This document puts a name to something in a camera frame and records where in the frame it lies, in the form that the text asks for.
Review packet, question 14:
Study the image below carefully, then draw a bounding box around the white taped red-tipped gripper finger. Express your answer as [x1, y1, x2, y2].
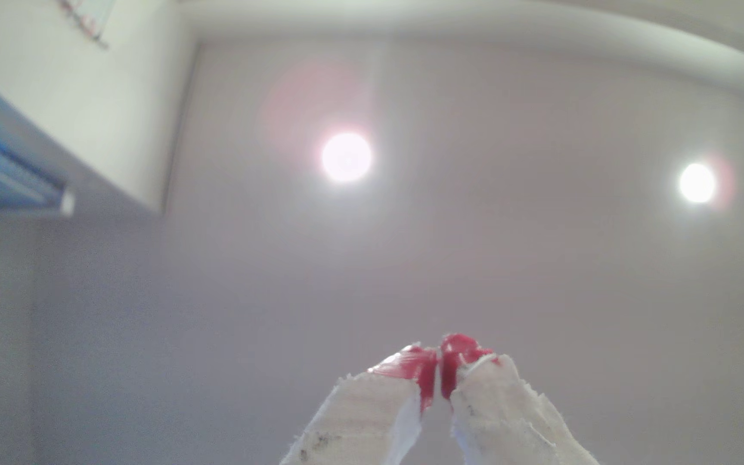
[440, 334, 600, 465]
[280, 344, 439, 465]

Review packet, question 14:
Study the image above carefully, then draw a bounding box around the round ceiling light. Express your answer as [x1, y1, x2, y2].
[678, 163, 718, 205]
[320, 132, 373, 184]

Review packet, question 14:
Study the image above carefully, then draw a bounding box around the wall hanging with red trim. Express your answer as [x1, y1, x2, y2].
[59, 0, 118, 47]

